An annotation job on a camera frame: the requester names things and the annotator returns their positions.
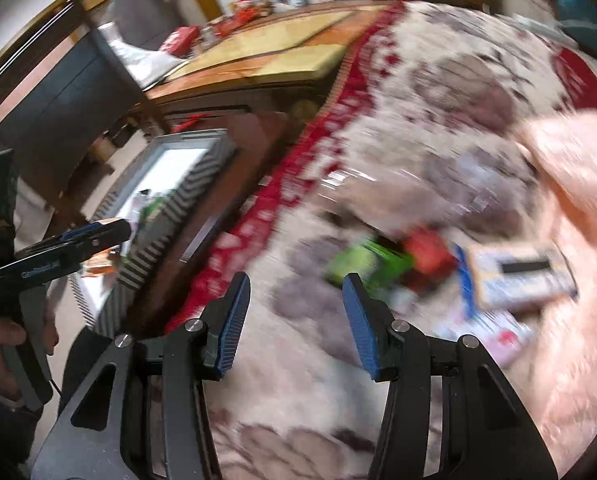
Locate pink quilted blanket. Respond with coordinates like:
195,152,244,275
515,110,597,461

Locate green white bun packet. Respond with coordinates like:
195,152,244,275
136,192,172,226

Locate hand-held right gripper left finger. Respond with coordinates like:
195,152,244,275
31,271,252,480

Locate dark wooden chair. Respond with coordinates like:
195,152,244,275
0,2,169,221

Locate orange cracker packet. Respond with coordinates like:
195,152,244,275
81,250,124,278

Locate yellow table mat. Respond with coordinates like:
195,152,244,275
168,42,351,83
213,9,356,56

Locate grey refrigerator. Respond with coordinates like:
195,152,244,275
106,0,182,53

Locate bright green snack packet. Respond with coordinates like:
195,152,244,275
325,239,416,291

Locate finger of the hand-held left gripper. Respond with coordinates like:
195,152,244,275
53,218,129,249
17,224,132,284

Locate white plastic bag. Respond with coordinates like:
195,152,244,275
98,22,189,86

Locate red box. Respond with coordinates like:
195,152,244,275
159,25,199,56

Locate white snack wrapper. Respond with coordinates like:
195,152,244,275
433,307,536,366

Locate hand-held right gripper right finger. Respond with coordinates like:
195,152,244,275
341,272,559,480

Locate floral plush blanket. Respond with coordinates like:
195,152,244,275
163,0,597,480

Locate blue plastic bag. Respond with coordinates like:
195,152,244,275
548,0,597,58

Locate black white striped storage box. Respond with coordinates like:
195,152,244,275
68,127,239,341

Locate red plush toys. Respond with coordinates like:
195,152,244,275
228,0,274,21

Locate red snack packet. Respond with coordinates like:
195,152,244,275
401,227,461,293

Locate wooden table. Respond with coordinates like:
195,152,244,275
138,0,404,201

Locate long white blue cracker packet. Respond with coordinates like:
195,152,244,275
455,242,579,316

